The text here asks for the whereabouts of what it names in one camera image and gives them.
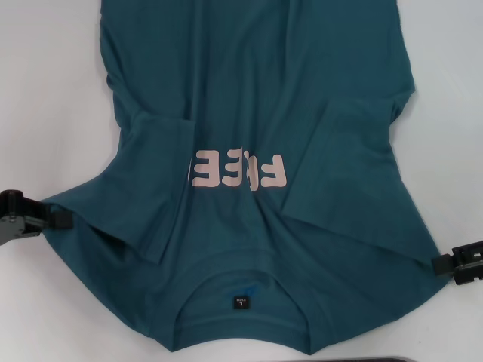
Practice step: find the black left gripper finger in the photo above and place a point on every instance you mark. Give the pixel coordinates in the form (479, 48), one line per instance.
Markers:
(62, 220)

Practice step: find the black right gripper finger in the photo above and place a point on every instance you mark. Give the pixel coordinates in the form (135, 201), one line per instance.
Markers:
(443, 264)

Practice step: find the teal t-shirt with pink lettering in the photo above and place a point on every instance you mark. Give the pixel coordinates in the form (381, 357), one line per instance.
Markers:
(241, 75)

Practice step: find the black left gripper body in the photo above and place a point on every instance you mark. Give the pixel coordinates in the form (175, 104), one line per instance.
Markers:
(11, 203)

